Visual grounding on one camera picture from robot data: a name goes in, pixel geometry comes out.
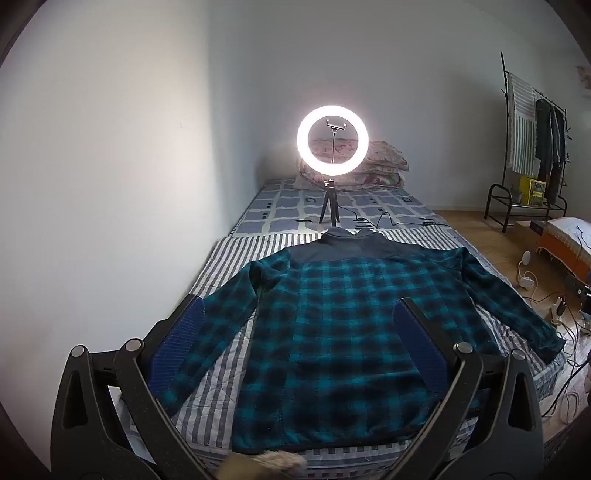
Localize black clothes rack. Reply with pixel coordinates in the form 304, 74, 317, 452
484, 52, 573, 234

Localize ring light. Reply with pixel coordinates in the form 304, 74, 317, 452
297, 105, 370, 176

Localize grey white striped quilt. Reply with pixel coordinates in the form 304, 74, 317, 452
173, 228, 568, 480

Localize phone holder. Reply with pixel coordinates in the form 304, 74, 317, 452
325, 119, 347, 164

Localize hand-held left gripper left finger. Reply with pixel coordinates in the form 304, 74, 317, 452
51, 293, 218, 480

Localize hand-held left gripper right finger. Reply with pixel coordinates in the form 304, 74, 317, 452
392, 298, 546, 480

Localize striped towel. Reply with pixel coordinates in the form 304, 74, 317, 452
507, 74, 539, 178

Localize dark hanging clothes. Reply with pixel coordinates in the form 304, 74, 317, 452
534, 98, 568, 204

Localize tangled floor cables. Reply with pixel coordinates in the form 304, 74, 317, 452
531, 286, 591, 423

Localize black tripod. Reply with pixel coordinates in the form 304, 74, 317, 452
318, 178, 342, 227

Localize folded floral quilt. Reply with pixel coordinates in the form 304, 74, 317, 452
298, 138, 411, 189

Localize blue checked bed sheet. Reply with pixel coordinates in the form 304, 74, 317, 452
231, 178, 448, 238

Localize black cable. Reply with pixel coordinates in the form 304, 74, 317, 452
342, 208, 437, 229

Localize tan furry cloth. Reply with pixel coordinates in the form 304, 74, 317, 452
217, 452, 308, 480

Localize yellow box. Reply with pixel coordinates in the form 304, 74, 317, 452
519, 175, 546, 207

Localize teal plaid fleece jacket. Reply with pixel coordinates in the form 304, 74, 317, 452
159, 227, 566, 455

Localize white lace cloth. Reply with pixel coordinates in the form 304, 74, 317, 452
547, 217, 591, 264

